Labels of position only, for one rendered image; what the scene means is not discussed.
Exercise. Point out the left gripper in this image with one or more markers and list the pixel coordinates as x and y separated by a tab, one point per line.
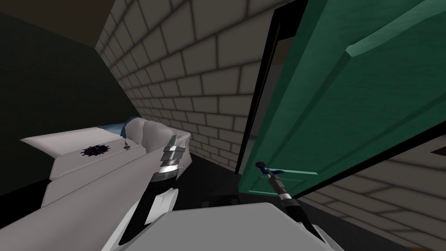
171	158

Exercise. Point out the green door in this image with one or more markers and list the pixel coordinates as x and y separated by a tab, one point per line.
348	104

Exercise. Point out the white sofa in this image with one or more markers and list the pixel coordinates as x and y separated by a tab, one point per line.
87	181

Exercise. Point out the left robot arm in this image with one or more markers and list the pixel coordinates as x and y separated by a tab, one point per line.
153	196

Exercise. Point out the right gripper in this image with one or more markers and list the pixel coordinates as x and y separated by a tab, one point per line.
277	184

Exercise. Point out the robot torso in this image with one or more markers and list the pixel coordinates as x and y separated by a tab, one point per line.
226	230

